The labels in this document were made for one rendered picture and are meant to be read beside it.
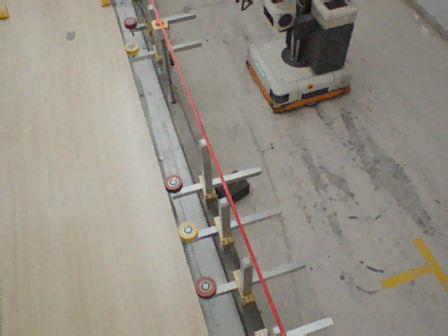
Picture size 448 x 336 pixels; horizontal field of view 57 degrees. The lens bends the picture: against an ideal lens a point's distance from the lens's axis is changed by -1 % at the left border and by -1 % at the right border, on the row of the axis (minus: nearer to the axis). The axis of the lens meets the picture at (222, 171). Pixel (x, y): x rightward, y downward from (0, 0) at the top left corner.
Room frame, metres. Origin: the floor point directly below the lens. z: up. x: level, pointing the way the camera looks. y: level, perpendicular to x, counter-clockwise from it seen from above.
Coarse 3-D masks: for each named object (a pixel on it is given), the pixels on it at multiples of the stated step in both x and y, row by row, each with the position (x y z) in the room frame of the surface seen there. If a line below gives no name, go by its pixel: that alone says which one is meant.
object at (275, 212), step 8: (280, 208) 0.91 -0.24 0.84; (248, 216) 0.88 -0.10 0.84; (256, 216) 0.88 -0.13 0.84; (264, 216) 0.88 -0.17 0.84; (272, 216) 0.88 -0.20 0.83; (232, 224) 0.85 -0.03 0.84; (248, 224) 0.86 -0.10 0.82; (200, 232) 0.82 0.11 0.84; (208, 232) 0.82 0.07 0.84; (216, 232) 0.82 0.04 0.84
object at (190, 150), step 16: (144, 32) 2.42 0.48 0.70; (160, 80) 1.93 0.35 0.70; (176, 112) 1.66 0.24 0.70; (176, 128) 1.54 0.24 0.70; (192, 144) 1.42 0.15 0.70; (192, 160) 1.31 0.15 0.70; (192, 176) 1.21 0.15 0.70; (208, 208) 1.02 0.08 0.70; (208, 224) 0.94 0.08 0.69; (224, 256) 0.77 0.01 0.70; (224, 272) 0.71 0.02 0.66; (240, 304) 0.55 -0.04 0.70; (256, 304) 0.55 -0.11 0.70; (240, 320) 0.50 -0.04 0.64; (256, 320) 0.48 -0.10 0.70
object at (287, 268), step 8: (288, 264) 0.66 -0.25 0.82; (296, 264) 0.66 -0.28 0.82; (304, 264) 0.66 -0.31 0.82; (264, 272) 0.63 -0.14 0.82; (272, 272) 0.63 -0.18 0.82; (280, 272) 0.63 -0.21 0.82; (288, 272) 0.64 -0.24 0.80; (256, 280) 0.60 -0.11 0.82; (216, 288) 0.58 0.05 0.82; (224, 288) 0.58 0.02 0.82; (232, 288) 0.57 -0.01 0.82; (216, 296) 0.55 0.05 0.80
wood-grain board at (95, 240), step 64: (0, 0) 2.59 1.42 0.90; (64, 0) 2.54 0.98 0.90; (0, 64) 1.92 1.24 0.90; (64, 64) 1.89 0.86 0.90; (128, 64) 1.86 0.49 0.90; (0, 128) 1.43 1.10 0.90; (64, 128) 1.40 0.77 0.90; (128, 128) 1.38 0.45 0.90; (0, 192) 1.04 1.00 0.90; (64, 192) 1.02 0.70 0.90; (128, 192) 1.00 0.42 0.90; (0, 256) 0.73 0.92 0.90; (64, 256) 0.71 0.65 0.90; (128, 256) 0.70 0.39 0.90; (64, 320) 0.46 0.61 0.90; (128, 320) 0.45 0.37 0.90; (192, 320) 0.44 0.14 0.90
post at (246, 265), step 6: (246, 258) 0.57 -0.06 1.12; (240, 264) 0.57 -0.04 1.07; (246, 264) 0.55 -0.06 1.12; (252, 264) 0.55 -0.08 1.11; (240, 270) 0.57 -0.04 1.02; (246, 270) 0.54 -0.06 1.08; (252, 270) 0.55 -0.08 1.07; (240, 276) 0.57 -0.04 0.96; (246, 276) 0.54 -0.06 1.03; (240, 282) 0.57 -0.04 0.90; (246, 282) 0.54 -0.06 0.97; (240, 288) 0.57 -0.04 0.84; (246, 288) 0.54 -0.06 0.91; (246, 294) 0.54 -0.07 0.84
